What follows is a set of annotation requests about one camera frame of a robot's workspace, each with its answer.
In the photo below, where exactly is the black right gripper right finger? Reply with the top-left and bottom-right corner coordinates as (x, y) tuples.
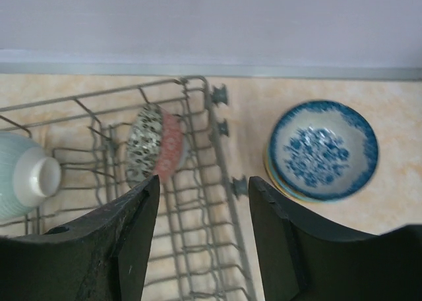
(249, 177), (421, 300)

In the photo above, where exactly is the pink patterned bowl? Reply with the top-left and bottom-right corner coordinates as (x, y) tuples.
(125, 103), (189, 188)

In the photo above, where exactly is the grey wire dish rack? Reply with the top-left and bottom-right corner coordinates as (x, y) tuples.
(1, 76), (256, 300)

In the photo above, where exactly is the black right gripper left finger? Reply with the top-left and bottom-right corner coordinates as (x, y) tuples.
(1, 176), (160, 300)

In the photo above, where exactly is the pale green grid bowl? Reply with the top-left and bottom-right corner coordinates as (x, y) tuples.
(1, 131), (62, 221)

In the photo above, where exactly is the yellow blue patterned bowl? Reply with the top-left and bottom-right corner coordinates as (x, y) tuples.
(262, 143), (336, 203)

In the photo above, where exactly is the blue white floral bowl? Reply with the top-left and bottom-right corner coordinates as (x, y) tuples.
(268, 100), (379, 201)

